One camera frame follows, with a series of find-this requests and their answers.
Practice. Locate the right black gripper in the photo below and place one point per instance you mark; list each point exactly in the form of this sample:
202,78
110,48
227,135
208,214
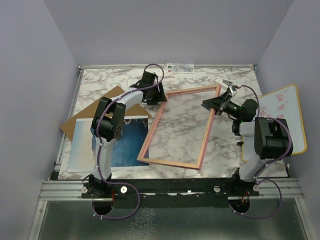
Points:
215,103

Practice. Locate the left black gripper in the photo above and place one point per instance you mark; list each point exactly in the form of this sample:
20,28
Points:
160,97

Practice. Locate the pink picture frame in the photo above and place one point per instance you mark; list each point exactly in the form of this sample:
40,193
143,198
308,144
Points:
180,131

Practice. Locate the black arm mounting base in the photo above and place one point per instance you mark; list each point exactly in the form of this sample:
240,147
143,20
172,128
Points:
167,192

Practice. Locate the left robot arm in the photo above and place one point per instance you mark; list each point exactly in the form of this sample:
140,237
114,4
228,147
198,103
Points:
107,126

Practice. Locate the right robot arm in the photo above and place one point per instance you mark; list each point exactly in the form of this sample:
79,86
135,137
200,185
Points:
272,140

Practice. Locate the white marker eraser piece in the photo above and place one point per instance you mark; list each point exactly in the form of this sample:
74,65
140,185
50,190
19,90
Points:
224,82

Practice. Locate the small label card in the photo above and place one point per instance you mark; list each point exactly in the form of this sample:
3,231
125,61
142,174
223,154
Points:
172,68

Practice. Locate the yellow rimmed whiteboard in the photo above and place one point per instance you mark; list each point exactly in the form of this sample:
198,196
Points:
283,103

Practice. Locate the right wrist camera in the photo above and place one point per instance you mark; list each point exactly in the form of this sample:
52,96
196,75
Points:
233,89

